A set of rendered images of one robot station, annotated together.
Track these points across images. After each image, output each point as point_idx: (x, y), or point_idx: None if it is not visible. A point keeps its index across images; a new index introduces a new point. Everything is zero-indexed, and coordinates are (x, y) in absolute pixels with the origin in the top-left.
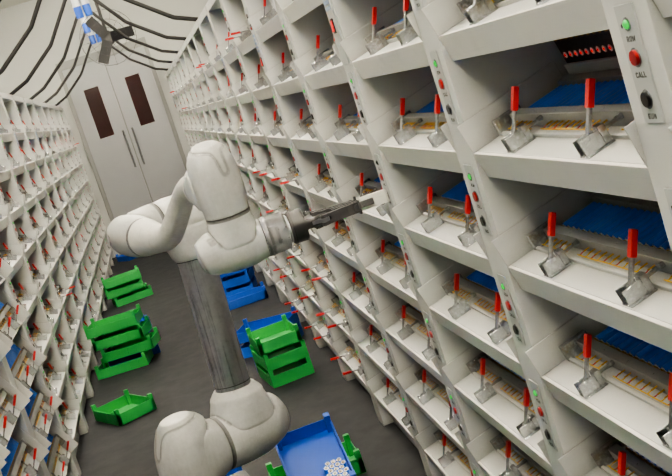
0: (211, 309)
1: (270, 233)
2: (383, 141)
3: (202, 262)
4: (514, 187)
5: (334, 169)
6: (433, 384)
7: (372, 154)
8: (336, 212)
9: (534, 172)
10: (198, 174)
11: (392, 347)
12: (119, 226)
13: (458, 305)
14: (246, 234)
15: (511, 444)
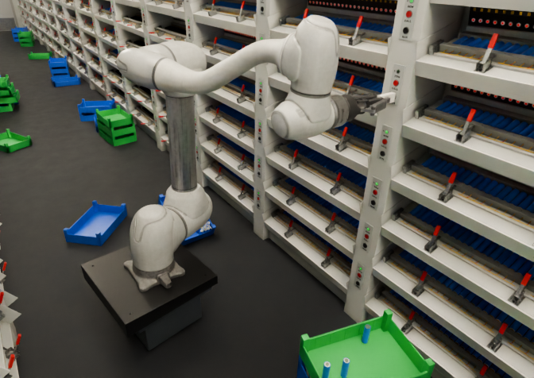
0: (187, 136)
1: (338, 113)
2: (419, 58)
3: (288, 129)
4: None
5: None
6: (288, 191)
7: (388, 63)
8: (378, 106)
9: None
10: (318, 48)
11: (265, 166)
12: (142, 59)
13: (449, 194)
14: (327, 112)
15: (404, 264)
